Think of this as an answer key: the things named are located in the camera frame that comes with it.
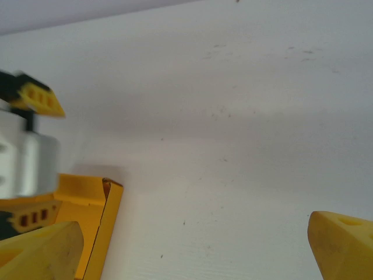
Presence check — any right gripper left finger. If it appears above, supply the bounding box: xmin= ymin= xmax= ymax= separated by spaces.
xmin=0 ymin=220 xmax=85 ymax=280

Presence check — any yellow paper box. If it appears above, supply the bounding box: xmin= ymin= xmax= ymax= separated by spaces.
xmin=54 ymin=173 xmax=125 ymax=280

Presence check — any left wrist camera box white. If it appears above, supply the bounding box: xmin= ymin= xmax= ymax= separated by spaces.
xmin=0 ymin=109 xmax=61 ymax=200

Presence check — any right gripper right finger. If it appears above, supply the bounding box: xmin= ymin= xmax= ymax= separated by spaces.
xmin=308 ymin=210 xmax=373 ymax=280

